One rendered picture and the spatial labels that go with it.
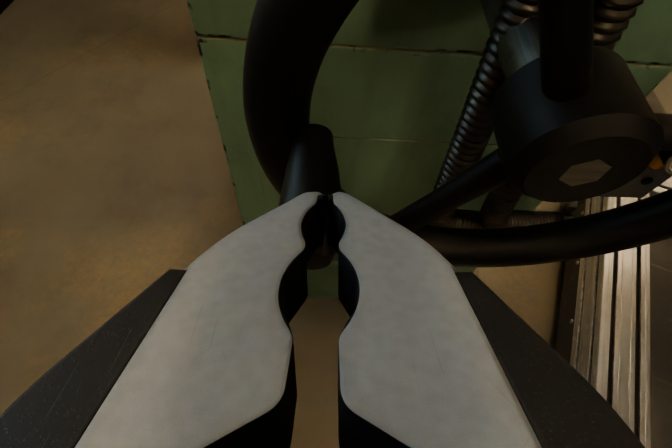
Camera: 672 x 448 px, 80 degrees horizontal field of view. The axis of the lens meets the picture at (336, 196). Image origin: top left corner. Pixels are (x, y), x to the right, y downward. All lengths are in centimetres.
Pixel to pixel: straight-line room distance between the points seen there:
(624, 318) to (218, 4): 85
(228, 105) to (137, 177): 80
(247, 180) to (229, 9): 25
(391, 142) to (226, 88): 19
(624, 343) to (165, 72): 139
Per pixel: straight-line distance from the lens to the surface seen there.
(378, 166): 51
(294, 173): 15
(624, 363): 91
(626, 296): 97
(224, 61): 40
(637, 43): 46
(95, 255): 114
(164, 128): 131
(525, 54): 22
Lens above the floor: 94
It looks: 58 degrees down
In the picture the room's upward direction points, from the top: 8 degrees clockwise
